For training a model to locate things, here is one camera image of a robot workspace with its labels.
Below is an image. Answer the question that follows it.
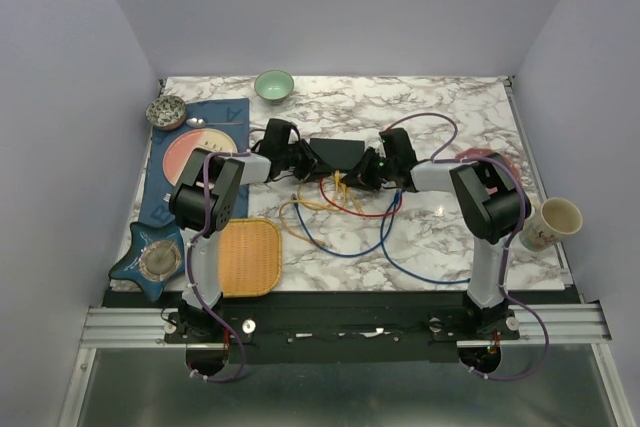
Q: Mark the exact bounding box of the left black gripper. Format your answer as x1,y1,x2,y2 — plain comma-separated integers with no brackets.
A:
278,138,333,182

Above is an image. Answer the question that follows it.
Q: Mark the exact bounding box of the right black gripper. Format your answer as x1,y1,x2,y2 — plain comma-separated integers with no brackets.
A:
341,147,396,192

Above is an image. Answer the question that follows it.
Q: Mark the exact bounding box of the red ethernet cable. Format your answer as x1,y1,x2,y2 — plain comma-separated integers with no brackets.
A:
318,174,401,218

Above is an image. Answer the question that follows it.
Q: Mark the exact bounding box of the black network switch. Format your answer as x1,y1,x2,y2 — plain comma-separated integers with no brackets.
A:
309,138,365,175

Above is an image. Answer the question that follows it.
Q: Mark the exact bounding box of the blue ethernet cable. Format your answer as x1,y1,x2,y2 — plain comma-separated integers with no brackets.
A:
289,191,396,258
379,190,474,284

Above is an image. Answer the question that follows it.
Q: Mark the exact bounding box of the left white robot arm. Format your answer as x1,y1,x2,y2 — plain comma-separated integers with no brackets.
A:
169,119,319,342

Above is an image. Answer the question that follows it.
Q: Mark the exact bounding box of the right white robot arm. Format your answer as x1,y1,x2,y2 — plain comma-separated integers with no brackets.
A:
342,128,531,339

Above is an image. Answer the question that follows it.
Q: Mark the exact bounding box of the green ceramic bowl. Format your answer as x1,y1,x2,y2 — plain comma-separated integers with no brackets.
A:
254,70,295,104

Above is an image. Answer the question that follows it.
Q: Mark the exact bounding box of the orange woven tray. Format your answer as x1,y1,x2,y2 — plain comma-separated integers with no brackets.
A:
218,218,282,298

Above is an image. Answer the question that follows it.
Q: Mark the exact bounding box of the pink dotted plate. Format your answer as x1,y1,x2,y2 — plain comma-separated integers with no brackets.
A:
455,147,521,181

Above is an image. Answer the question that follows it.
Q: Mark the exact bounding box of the metal spoon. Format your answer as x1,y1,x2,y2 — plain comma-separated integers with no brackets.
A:
186,118,242,128

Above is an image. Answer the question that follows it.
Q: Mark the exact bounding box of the pink and cream plate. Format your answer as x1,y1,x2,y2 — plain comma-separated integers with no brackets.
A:
162,128,238,186

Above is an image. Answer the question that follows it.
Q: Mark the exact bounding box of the patterned small bowl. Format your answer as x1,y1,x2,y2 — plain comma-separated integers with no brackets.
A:
145,95,187,131

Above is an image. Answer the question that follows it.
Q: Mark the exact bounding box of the blue placemat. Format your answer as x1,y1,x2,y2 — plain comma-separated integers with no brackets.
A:
138,98,250,227

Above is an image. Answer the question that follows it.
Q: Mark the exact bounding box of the blue star-shaped dish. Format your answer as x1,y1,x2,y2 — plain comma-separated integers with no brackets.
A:
109,221,185,302

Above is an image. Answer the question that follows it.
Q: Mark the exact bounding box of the cream printed mug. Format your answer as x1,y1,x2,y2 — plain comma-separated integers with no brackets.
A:
519,197,583,252

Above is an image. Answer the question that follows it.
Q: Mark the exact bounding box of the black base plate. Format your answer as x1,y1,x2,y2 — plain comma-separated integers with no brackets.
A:
164,312,520,365

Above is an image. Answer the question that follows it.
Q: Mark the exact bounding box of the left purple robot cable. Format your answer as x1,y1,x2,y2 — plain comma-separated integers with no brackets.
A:
192,127,266,384

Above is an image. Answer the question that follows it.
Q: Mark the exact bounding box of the aluminium mounting rail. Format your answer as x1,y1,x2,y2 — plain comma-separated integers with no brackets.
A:
80,304,612,349

